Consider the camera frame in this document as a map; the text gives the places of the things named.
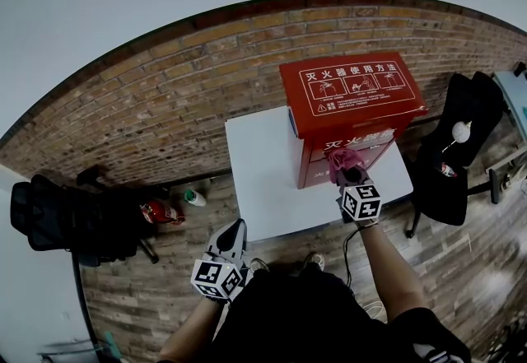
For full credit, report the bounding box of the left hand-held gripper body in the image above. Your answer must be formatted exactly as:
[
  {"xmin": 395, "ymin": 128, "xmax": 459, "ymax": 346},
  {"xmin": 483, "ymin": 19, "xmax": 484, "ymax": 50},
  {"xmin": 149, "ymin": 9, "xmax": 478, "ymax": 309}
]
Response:
[{"xmin": 189, "ymin": 249, "xmax": 251, "ymax": 304}]

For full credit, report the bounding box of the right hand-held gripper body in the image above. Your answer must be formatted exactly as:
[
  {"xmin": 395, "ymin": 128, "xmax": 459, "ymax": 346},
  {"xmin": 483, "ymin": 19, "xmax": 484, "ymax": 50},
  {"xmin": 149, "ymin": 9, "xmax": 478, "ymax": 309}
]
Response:
[{"xmin": 335, "ymin": 178, "xmax": 383, "ymax": 230}]

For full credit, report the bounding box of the pink cloth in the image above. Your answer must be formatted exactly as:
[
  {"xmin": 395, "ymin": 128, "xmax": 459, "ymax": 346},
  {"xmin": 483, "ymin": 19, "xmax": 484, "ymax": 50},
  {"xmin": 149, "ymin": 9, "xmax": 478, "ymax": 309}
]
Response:
[{"xmin": 323, "ymin": 148, "xmax": 370, "ymax": 184}]

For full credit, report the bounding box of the red fire extinguisher box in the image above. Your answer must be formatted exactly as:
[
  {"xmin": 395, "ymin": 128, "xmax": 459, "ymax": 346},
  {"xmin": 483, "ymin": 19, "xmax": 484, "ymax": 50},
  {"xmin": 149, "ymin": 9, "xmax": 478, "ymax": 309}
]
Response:
[{"xmin": 278, "ymin": 51, "xmax": 429, "ymax": 190}]

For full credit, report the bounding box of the person's right forearm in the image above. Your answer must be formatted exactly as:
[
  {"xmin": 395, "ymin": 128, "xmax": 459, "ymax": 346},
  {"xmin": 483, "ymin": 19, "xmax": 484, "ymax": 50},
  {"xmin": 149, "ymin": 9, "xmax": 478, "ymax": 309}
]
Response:
[{"xmin": 361, "ymin": 225, "xmax": 425, "ymax": 323}]

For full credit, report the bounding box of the person's left forearm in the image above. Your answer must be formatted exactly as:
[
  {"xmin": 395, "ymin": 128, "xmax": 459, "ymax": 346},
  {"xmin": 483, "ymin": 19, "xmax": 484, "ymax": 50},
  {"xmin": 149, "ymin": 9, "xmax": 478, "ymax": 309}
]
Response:
[{"xmin": 158, "ymin": 297, "xmax": 226, "ymax": 363}]

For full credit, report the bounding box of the red fire extinguisher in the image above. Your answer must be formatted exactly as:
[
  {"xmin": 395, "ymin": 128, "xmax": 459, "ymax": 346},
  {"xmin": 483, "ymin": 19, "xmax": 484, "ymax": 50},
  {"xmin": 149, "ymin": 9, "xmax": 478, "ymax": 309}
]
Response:
[{"xmin": 139, "ymin": 200, "xmax": 186, "ymax": 226}]

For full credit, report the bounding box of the white bottle green cap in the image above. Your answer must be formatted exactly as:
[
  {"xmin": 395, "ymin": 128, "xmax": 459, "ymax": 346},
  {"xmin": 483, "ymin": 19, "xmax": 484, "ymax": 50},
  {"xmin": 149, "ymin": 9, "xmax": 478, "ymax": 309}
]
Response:
[{"xmin": 184, "ymin": 188, "xmax": 207, "ymax": 207}]

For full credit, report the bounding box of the person's right shoe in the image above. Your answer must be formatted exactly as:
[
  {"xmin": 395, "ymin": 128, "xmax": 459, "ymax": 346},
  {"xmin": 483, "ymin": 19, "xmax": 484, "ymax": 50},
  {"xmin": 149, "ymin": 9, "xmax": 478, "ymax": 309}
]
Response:
[{"xmin": 302, "ymin": 252, "xmax": 325, "ymax": 272}]

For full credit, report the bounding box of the black padded office chair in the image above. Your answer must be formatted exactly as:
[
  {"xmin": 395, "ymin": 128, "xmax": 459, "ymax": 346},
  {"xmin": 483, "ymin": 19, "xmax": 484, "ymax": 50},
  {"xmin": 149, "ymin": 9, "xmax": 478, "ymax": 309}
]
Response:
[{"xmin": 405, "ymin": 71, "xmax": 506, "ymax": 239}]

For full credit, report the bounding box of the person's black clothing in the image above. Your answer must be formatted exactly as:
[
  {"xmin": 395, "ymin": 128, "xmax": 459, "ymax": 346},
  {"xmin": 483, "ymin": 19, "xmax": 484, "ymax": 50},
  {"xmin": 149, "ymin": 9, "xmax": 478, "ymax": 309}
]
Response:
[{"xmin": 156, "ymin": 262, "xmax": 473, "ymax": 363}]

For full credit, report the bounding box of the white ball on stick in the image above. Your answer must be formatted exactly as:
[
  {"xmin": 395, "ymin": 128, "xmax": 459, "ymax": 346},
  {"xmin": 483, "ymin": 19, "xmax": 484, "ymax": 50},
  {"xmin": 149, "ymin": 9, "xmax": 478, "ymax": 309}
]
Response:
[{"xmin": 441, "ymin": 120, "xmax": 473, "ymax": 155}]

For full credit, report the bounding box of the black mesh office chair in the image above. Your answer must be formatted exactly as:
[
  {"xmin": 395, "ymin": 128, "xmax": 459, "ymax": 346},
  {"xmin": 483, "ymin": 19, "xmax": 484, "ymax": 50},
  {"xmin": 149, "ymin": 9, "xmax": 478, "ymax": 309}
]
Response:
[{"xmin": 10, "ymin": 165, "xmax": 160, "ymax": 266}]

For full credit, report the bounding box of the light blue desk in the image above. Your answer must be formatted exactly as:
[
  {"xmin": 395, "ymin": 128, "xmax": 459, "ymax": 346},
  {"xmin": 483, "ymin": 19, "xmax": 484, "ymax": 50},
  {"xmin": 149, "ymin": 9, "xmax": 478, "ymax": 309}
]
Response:
[{"xmin": 493, "ymin": 63, "xmax": 527, "ymax": 136}]

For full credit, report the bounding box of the black cable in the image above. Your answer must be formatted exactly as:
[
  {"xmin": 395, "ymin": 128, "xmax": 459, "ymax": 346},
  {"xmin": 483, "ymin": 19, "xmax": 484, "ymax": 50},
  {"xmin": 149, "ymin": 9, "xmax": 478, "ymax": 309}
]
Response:
[{"xmin": 343, "ymin": 227, "xmax": 363, "ymax": 286}]

